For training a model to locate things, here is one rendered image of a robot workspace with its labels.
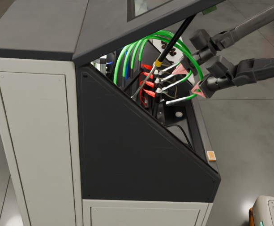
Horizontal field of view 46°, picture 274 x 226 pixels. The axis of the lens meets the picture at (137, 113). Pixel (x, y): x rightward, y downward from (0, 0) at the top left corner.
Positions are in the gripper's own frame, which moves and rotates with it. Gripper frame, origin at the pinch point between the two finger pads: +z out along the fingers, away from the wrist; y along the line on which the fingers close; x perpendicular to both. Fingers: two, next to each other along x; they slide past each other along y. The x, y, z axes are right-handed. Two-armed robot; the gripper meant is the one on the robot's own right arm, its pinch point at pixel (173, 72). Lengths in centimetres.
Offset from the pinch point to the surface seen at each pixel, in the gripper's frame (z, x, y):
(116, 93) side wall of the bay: 2.4, 40.1, 18.9
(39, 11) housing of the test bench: 18, 19, 54
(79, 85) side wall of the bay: 9, 43, 29
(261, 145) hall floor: 28, -112, -147
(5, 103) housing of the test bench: 32, 50, 39
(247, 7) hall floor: 29, -491, -147
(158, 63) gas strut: -13.6, 34.9, 18.5
